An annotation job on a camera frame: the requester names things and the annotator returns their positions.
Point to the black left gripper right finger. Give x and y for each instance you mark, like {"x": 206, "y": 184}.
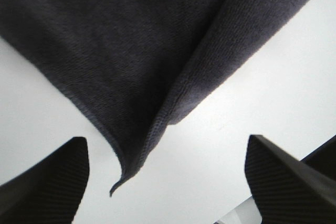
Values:
{"x": 287, "y": 190}

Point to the dark navy towel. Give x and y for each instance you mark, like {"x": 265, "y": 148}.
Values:
{"x": 133, "y": 67}

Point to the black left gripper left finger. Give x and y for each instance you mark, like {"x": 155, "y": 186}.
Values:
{"x": 50, "y": 191}

